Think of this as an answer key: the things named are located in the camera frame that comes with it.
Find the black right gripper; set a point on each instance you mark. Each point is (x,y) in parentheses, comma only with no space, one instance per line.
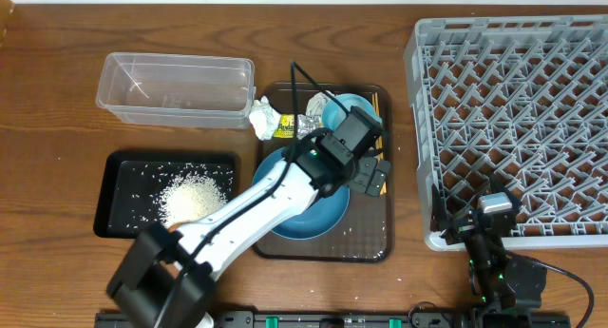
(464,227)

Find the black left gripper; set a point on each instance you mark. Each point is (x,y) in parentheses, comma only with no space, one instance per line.
(363,177)

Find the dark blue plate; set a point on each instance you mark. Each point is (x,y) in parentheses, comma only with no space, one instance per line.
(318,219)

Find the silver foil snack wrapper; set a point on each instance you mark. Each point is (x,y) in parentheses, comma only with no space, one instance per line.
(307,122)

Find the white tissue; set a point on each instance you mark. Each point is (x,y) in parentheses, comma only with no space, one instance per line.
(264,119)

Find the pile of white rice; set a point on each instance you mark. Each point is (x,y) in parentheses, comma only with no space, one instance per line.
(188,198)

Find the orange carrot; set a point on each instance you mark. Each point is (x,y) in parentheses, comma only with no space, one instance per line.
(176,226)

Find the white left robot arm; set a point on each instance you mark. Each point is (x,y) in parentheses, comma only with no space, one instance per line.
(168,277)

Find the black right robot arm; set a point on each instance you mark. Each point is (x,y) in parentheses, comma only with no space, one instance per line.
(510,288)

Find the grey dishwasher rack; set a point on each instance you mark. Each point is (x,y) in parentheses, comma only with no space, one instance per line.
(521,98)

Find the black waste tray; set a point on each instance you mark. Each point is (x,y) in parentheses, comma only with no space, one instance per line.
(133,182)

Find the wooden chopstick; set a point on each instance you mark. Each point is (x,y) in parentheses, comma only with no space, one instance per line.
(374,102)
(377,102)

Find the dark brown serving tray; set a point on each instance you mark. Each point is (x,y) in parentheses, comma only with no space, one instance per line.
(365,234)

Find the light blue bowl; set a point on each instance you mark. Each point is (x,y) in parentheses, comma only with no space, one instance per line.
(333,115)

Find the clear plastic bin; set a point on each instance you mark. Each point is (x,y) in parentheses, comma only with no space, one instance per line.
(177,90)

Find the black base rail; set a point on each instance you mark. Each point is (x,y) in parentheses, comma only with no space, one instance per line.
(417,319)

